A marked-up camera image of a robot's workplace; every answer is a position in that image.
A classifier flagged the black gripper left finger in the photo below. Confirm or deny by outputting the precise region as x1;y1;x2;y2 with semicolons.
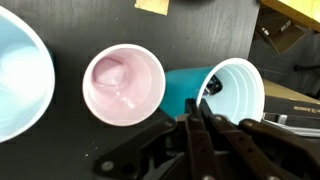
185;99;221;180

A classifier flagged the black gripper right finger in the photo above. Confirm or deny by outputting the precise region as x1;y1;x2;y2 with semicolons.
199;100;289;180

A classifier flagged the blue plastic cup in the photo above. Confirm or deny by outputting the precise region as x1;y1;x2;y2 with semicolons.
160;58;265;125
0;7;55;142

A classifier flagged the red plastic cup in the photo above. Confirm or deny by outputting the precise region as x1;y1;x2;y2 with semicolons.
82;44;166;126

